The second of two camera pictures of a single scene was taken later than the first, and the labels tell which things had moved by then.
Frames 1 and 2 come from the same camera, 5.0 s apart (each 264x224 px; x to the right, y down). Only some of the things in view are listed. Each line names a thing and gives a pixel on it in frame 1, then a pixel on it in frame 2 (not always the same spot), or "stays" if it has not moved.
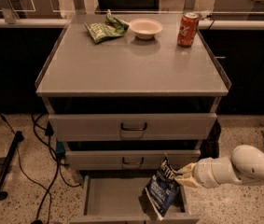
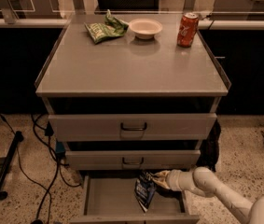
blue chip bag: x=163 y=188 to x=145 y=189
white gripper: x=203 y=173 to x=173 y=180
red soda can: x=187 y=30 stays
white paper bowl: x=145 y=28 stays
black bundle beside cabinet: x=210 y=147 stays
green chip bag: x=111 y=27 stays
